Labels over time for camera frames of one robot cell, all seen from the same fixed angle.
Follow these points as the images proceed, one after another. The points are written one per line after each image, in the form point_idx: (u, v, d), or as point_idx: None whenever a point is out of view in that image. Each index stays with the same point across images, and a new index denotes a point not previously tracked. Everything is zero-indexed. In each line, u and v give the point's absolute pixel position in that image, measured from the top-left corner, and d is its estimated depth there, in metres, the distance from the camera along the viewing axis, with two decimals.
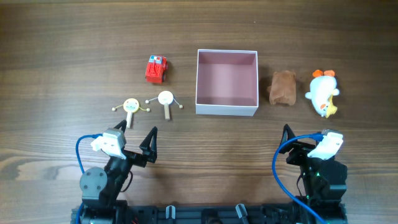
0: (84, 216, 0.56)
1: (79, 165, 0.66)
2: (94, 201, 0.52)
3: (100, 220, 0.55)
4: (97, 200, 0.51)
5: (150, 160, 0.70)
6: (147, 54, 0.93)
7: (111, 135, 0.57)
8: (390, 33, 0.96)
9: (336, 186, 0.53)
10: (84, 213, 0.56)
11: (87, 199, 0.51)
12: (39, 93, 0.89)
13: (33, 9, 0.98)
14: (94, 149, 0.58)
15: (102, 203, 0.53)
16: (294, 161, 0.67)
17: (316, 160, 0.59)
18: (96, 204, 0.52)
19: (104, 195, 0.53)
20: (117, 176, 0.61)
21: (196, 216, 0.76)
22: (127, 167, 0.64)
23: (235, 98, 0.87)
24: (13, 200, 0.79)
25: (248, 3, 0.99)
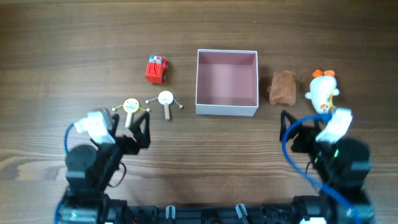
0: (66, 206, 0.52)
1: None
2: (80, 180, 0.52)
3: (85, 209, 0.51)
4: (84, 177, 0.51)
5: (143, 144, 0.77)
6: (147, 54, 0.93)
7: (94, 113, 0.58)
8: (390, 33, 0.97)
9: (357, 163, 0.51)
10: (66, 203, 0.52)
11: (71, 176, 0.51)
12: (38, 93, 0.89)
13: (33, 9, 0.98)
14: (79, 129, 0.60)
15: (87, 182, 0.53)
16: (300, 147, 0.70)
17: (325, 142, 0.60)
18: (81, 183, 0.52)
19: (91, 175, 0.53)
20: (107, 161, 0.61)
21: (196, 216, 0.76)
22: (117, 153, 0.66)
23: (235, 98, 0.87)
24: (14, 201, 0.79)
25: (248, 3, 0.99)
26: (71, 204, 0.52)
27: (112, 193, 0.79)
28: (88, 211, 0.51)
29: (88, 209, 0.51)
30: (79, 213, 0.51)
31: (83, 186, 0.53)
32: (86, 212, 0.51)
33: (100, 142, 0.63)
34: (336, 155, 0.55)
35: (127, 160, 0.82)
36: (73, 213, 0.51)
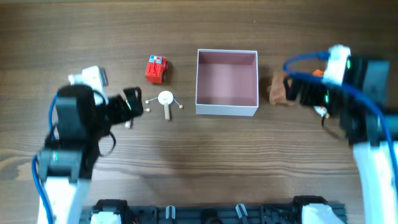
0: (45, 149, 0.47)
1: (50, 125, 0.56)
2: (70, 111, 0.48)
3: (66, 150, 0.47)
4: (74, 107, 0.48)
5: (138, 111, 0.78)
6: (147, 54, 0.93)
7: None
8: (390, 33, 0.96)
9: (375, 62, 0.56)
10: (43, 147, 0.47)
11: (62, 106, 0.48)
12: (38, 93, 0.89)
13: (33, 9, 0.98)
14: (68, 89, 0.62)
15: (78, 115, 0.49)
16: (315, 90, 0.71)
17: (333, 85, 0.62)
18: (71, 114, 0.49)
19: (82, 108, 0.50)
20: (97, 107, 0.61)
21: (196, 216, 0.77)
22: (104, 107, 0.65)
23: (235, 98, 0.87)
24: (14, 200, 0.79)
25: (248, 2, 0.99)
26: (50, 146, 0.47)
27: (112, 193, 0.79)
28: (71, 154, 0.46)
29: (71, 150, 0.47)
30: (61, 154, 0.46)
31: (73, 123, 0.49)
32: (68, 155, 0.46)
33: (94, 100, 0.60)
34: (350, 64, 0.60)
35: (127, 160, 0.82)
36: (53, 155, 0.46)
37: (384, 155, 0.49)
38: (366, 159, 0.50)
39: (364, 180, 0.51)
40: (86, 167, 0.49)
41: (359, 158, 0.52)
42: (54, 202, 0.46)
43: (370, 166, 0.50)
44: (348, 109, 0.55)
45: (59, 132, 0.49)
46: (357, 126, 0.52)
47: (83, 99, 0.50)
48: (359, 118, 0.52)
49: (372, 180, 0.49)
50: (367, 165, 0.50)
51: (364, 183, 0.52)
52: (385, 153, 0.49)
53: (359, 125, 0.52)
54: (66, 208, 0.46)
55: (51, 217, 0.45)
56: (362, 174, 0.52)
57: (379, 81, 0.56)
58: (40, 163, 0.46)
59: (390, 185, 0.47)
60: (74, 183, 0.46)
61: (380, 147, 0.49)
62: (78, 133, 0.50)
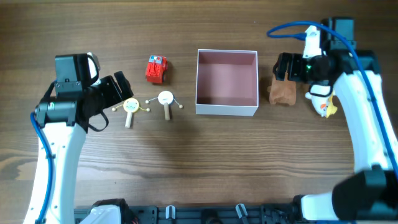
0: (43, 102, 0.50)
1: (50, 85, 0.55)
2: (66, 65, 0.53)
3: (63, 101, 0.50)
4: (70, 60, 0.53)
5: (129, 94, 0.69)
6: (147, 54, 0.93)
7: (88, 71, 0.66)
8: (390, 33, 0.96)
9: (341, 18, 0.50)
10: (41, 101, 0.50)
11: (60, 60, 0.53)
12: (38, 93, 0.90)
13: (33, 9, 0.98)
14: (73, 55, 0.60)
15: (72, 67, 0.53)
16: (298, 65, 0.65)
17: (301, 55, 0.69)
18: (67, 66, 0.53)
19: (78, 64, 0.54)
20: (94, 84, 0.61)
21: (196, 216, 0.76)
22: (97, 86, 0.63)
23: (235, 98, 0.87)
24: (15, 200, 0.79)
25: (248, 2, 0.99)
26: (47, 99, 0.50)
27: (112, 193, 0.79)
28: (67, 103, 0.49)
29: (67, 101, 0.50)
30: (58, 103, 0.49)
31: (68, 76, 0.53)
32: (64, 103, 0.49)
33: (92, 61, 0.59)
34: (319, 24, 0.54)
35: (127, 160, 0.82)
36: (51, 104, 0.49)
37: (357, 79, 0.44)
38: (345, 86, 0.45)
39: (352, 109, 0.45)
40: (83, 116, 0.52)
41: (344, 94, 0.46)
42: (53, 143, 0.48)
43: (349, 92, 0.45)
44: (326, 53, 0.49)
45: (55, 89, 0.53)
46: (347, 66, 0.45)
47: (81, 56, 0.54)
48: (336, 60, 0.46)
49: (352, 102, 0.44)
50: (346, 91, 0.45)
51: (349, 114, 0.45)
52: (361, 79, 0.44)
53: (334, 66, 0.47)
54: (65, 145, 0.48)
55: (50, 155, 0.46)
56: (345, 108, 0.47)
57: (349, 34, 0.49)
58: (38, 113, 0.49)
59: (369, 102, 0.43)
60: (71, 126, 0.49)
61: (354, 76, 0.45)
62: (73, 87, 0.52)
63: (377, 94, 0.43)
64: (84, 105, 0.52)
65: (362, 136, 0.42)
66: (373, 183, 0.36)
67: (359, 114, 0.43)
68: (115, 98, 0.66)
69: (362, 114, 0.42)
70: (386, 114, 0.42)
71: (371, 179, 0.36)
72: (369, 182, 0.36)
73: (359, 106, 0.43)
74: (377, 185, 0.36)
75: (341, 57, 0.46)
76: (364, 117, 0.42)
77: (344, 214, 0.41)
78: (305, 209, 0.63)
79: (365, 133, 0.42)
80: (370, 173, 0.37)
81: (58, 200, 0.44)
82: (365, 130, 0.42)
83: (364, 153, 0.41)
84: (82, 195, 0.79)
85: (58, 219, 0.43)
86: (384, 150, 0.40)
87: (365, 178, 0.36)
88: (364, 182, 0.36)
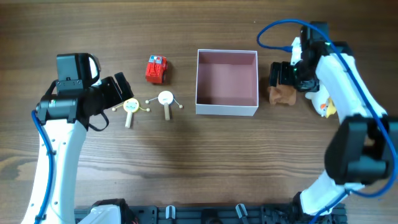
0: (43, 99, 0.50)
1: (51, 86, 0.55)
2: (68, 63, 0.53)
3: (63, 98, 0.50)
4: (72, 58, 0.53)
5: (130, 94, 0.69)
6: (147, 54, 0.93)
7: None
8: (390, 33, 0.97)
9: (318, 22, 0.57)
10: (42, 99, 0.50)
11: (61, 58, 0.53)
12: (38, 93, 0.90)
13: (33, 9, 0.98)
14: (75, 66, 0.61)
15: (73, 65, 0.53)
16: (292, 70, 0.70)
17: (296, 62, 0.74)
18: (68, 65, 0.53)
19: (79, 62, 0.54)
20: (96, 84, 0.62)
21: (195, 216, 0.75)
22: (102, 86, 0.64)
23: (235, 98, 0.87)
24: (14, 200, 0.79)
25: (248, 2, 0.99)
26: (48, 97, 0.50)
27: (112, 193, 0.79)
28: (68, 101, 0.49)
29: (67, 99, 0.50)
30: (60, 101, 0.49)
31: (71, 75, 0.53)
32: (66, 101, 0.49)
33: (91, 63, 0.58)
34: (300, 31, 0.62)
35: (127, 160, 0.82)
36: (51, 102, 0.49)
37: (333, 59, 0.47)
38: (324, 66, 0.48)
39: (332, 83, 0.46)
40: (83, 114, 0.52)
41: (325, 74, 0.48)
42: (53, 139, 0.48)
43: (329, 68, 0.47)
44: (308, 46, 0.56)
45: (56, 87, 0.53)
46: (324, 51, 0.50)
47: (82, 55, 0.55)
48: (315, 50, 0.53)
49: (331, 76, 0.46)
50: (326, 69, 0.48)
51: (331, 89, 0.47)
52: (336, 58, 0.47)
53: (313, 56, 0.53)
54: (65, 142, 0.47)
55: (51, 152, 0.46)
56: (328, 88, 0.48)
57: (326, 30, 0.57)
58: (39, 111, 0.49)
59: (344, 72, 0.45)
60: (71, 122, 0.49)
61: (331, 57, 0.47)
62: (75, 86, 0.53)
63: (350, 65, 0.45)
64: (85, 103, 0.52)
65: (342, 99, 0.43)
66: (356, 128, 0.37)
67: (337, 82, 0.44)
68: (115, 99, 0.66)
69: (341, 81, 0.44)
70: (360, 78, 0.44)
71: (353, 125, 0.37)
72: (353, 128, 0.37)
73: (336, 75, 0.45)
74: (359, 129, 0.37)
75: (318, 46, 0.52)
76: (342, 83, 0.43)
77: (334, 173, 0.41)
78: (305, 203, 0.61)
79: (344, 94, 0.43)
80: (352, 121, 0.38)
81: (58, 196, 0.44)
82: (345, 93, 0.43)
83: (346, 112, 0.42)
84: (82, 195, 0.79)
85: (58, 215, 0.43)
86: (364, 106, 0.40)
87: (349, 125, 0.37)
88: (348, 128, 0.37)
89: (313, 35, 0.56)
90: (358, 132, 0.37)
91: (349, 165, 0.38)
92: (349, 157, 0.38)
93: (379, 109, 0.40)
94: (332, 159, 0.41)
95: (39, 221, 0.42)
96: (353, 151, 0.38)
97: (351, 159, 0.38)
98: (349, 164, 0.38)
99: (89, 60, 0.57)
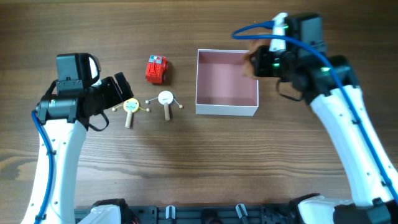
0: (43, 99, 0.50)
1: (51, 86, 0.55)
2: (68, 63, 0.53)
3: (63, 98, 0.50)
4: (72, 58, 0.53)
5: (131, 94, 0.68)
6: (147, 54, 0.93)
7: None
8: (390, 33, 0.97)
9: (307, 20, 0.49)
10: (42, 99, 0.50)
11: (61, 58, 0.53)
12: (38, 93, 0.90)
13: (33, 8, 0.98)
14: None
15: (74, 66, 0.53)
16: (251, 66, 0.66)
17: None
18: (69, 65, 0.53)
19: (80, 62, 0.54)
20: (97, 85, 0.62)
21: (196, 216, 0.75)
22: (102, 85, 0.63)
23: (235, 98, 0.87)
24: (14, 201, 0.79)
25: (248, 2, 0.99)
26: (48, 96, 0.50)
27: (112, 193, 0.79)
28: (68, 101, 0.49)
29: (67, 98, 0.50)
30: (59, 101, 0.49)
31: (71, 76, 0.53)
32: (66, 101, 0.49)
33: (93, 63, 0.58)
34: (285, 27, 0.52)
35: (127, 160, 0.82)
36: (51, 102, 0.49)
37: (337, 99, 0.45)
38: (326, 109, 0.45)
39: (337, 131, 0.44)
40: (84, 114, 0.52)
41: (326, 119, 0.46)
42: (53, 139, 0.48)
43: (332, 116, 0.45)
44: (294, 63, 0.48)
45: (56, 87, 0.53)
46: (321, 81, 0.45)
47: (82, 55, 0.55)
48: (310, 78, 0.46)
49: (336, 126, 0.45)
50: (328, 114, 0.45)
51: (339, 142, 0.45)
52: (339, 98, 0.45)
53: (308, 83, 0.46)
54: (65, 142, 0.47)
55: (51, 151, 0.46)
56: (331, 130, 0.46)
57: (319, 37, 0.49)
58: (38, 111, 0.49)
59: (354, 125, 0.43)
60: (71, 122, 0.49)
61: (333, 95, 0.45)
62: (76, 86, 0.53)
63: (360, 112, 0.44)
64: (84, 103, 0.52)
65: (353, 163, 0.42)
66: (378, 221, 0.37)
67: (344, 138, 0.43)
68: (115, 99, 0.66)
69: (349, 140, 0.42)
70: (374, 136, 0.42)
71: (377, 219, 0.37)
72: (375, 221, 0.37)
73: (345, 130, 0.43)
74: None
75: (313, 75, 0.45)
76: (351, 139, 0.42)
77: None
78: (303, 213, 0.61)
79: (358, 163, 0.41)
80: (375, 215, 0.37)
81: (58, 196, 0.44)
82: (357, 158, 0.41)
83: (359, 183, 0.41)
84: (82, 195, 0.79)
85: (58, 215, 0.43)
86: (380, 177, 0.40)
87: (372, 223, 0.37)
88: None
89: (300, 51, 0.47)
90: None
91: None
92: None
93: (397, 182, 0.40)
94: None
95: (39, 221, 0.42)
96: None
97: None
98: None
99: (89, 59, 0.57)
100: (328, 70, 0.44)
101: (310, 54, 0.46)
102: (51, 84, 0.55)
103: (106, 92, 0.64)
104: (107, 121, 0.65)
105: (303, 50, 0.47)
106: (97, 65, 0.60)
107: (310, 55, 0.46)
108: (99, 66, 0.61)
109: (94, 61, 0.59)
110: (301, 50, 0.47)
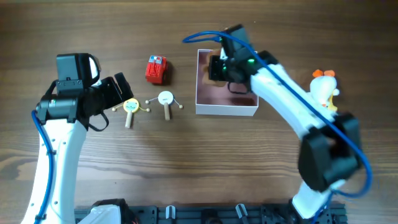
0: (43, 100, 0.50)
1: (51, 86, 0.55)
2: (69, 63, 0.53)
3: (63, 98, 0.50)
4: (73, 58, 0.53)
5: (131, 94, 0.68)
6: (147, 54, 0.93)
7: None
8: (389, 33, 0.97)
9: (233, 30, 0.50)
10: (42, 99, 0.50)
11: (62, 57, 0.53)
12: (38, 93, 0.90)
13: (33, 9, 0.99)
14: None
15: (74, 66, 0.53)
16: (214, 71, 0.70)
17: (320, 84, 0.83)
18: (69, 65, 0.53)
19: (80, 62, 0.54)
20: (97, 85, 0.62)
21: (196, 216, 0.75)
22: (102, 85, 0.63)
23: (236, 98, 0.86)
24: (14, 200, 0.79)
25: (248, 3, 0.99)
26: (48, 96, 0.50)
27: (112, 193, 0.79)
28: (68, 101, 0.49)
29: (67, 98, 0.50)
30: (59, 101, 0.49)
31: (72, 76, 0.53)
32: (65, 101, 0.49)
33: (94, 63, 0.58)
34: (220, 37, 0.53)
35: (127, 160, 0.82)
36: (51, 102, 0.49)
37: (263, 74, 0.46)
38: (258, 86, 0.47)
39: (273, 98, 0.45)
40: (84, 114, 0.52)
41: (263, 93, 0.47)
42: (53, 139, 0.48)
43: (263, 88, 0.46)
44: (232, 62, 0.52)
45: (56, 86, 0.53)
46: (252, 70, 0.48)
47: (82, 55, 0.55)
48: (244, 73, 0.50)
49: (267, 92, 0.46)
50: (262, 89, 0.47)
51: (276, 105, 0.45)
52: (267, 74, 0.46)
53: (244, 77, 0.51)
54: (65, 142, 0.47)
55: (51, 151, 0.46)
56: (272, 102, 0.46)
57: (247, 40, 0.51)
58: (38, 111, 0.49)
59: (280, 86, 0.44)
60: (71, 122, 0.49)
61: (262, 74, 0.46)
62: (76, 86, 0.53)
63: (284, 76, 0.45)
64: (84, 103, 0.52)
65: (287, 112, 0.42)
66: (316, 143, 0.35)
67: (274, 94, 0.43)
68: (115, 99, 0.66)
69: (278, 96, 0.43)
70: (298, 86, 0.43)
71: (312, 140, 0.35)
72: (313, 145, 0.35)
73: (274, 91, 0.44)
74: (320, 145, 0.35)
75: (246, 70, 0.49)
76: (281, 94, 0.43)
77: (316, 186, 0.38)
78: (301, 209, 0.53)
79: (290, 109, 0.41)
80: (310, 137, 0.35)
81: (58, 196, 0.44)
82: (288, 106, 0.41)
83: (299, 126, 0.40)
84: (81, 195, 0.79)
85: (58, 214, 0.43)
86: (313, 114, 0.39)
87: (310, 145, 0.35)
88: (311, 149, 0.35)
89: (234, 49, 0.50)
90: (319, 151, 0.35)
91: (327, 177, 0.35)
92: (323, 168, 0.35)
93: (327, 112, 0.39)
94: (310, 173, 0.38)
95: (39, 220, 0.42)
96: (325, 163, 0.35)
97: (326, 164, 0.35)
98: (327, 174, 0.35)
99: (89, 60, 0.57)
100: (254, 60, 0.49)
101: (243, 53, 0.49)
102: (51, 84, 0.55)
103: (107, 92, 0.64)
104: (107, 121, 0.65)
105: (240, 48, 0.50)
106: (97, 65, 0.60)
107: (244, 50, 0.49)
108: (99, 66, 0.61)
109: (95, 61, 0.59)
110: (239, 50, 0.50)
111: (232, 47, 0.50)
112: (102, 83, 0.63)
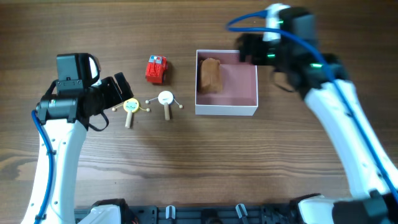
0: (43, 99, 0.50)
1: (51, 85, 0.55)
2: (69, 63, 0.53)
3: (63, 99, 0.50)
4: (73, 58, 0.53)
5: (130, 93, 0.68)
6: (147, 54, 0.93)
7: None
8: (390, 33, 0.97)
9: (300, 17, 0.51)
10: (42, 99, 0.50)
11: (62, 57, 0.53)
12: (38, 93, 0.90)
13: (32, 8, 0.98)
14: None
15: (74, 65, 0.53)
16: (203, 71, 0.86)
17: None
18: (70, 65, 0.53)
19: (81, 62, 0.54)
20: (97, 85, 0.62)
21: (196, 216, 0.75)
22: (102, 85, 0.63)
23: (235, 98, 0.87)
24: (14, 200, 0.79)
25: (248, 3, 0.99)
26: (48, 96, 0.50)
27: (112, 193, 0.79)
28: (68, 101, 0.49)
29: (68, 98, 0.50)
30: (59, 101, 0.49)
31: (72, 76, 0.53)
32: (65, 101, 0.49)
33: (94, 62, 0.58)
34: (279, 23, 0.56)
35: (127, 160, 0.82)
36: (51, 102, 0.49)
37: (330, 93, 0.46)
38: (319, 102, 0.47)
39: (330, 123, 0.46)
40: (83, 114, 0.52)
41: (322, 112, 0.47)
42: (53, 139, 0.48)
43: (328, 109, 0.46)
44: (289, 60, 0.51)
45: (56, 87, 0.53)
46: (315, 81, 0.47)
47: (82, 55, 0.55)
48: (304, 76, 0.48)
49: (331, 118, 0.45)
50: (321, 108, 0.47)
51: (334, 133, 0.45)
52: (331, 92, 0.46)
53: (301, 81, 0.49)
54: (65, 142, 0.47)
55: (51, 151, 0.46)
56: (327, 126, 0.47)
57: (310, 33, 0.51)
58: (38, 111, 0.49)
59: (348, 117, 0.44)
60: (71, 122, 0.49)
61: (326, 89, 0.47)
62: (76, 87, 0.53)
63: (352, 105, 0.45)
64: (84, 103, 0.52)
65: (344, 147, 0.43)
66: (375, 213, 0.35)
67: (341, 126, 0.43)
68: (115, 99, 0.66)
69: (344, 130, 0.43)
70: (366, 126, 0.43)
71: (371, 209, 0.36)
72: (372, 213, 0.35)
73: (337, 121, 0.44)
74: (375, 213, 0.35)
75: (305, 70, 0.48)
76: (344, 128, 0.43)
77: None
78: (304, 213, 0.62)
79: (348, 144, 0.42)
80: (368, 205, 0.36)
81: (58, 196, 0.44)
82: (351, 147, 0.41)
83: (356, 173, 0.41)
84: (82, 195, 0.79)
85: (58, 215, 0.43)
86: (376, 168, 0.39)
87: (370, 213, 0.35)
88: (368, 216, 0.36)
89: (295, 48, 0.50)
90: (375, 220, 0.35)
91: None
92: None
93: (393, 170, 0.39)
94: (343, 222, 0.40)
95: (39, 221, 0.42)
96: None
97: None
98: None
99: (89, 59, 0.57)
100: (319, 65, 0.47)
101: (304, 52, 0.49)
102: (51, 84, 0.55)
103: (106, 92, 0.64)
104: (107, 121, 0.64)
105: (298, 47, 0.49)
106: (97, 65, 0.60)
107: (304, 51, 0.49)
108: (99, 66, 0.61)
109: (96, 61, 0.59)
110: (298, 48, 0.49)
111: (293, 43, 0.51)
112: (102, 83, 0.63)
